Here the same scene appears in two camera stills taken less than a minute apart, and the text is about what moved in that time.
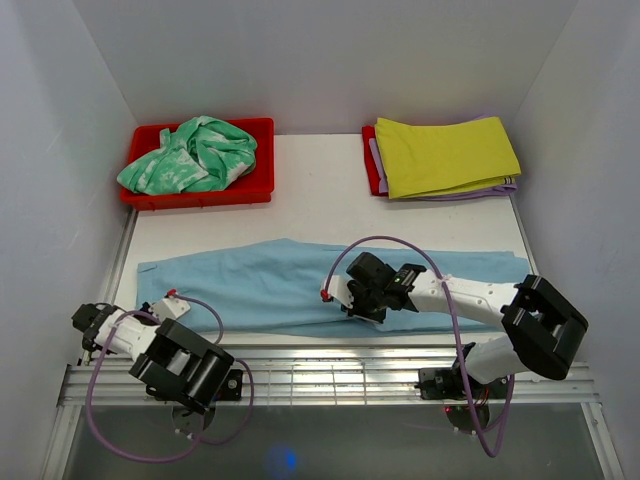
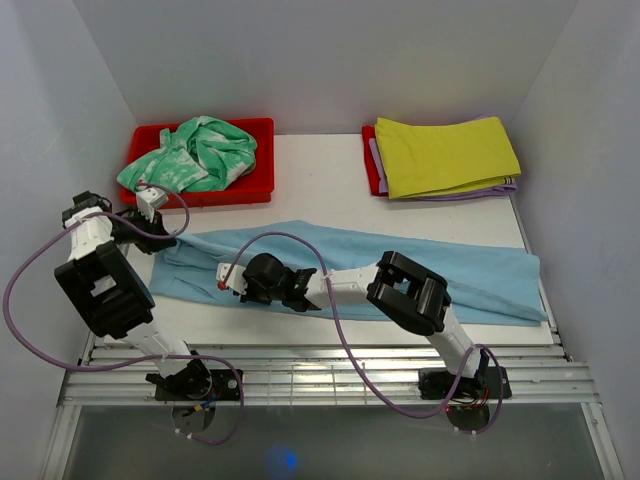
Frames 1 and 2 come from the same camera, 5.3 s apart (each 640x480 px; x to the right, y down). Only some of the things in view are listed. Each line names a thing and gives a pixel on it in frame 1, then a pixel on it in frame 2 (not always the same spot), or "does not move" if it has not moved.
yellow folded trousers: x=423 y=160 does not move
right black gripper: x=356 y=288 -> x=250 y=296
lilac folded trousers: x=502 y=186 does not move
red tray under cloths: x=373 y=174 does not move
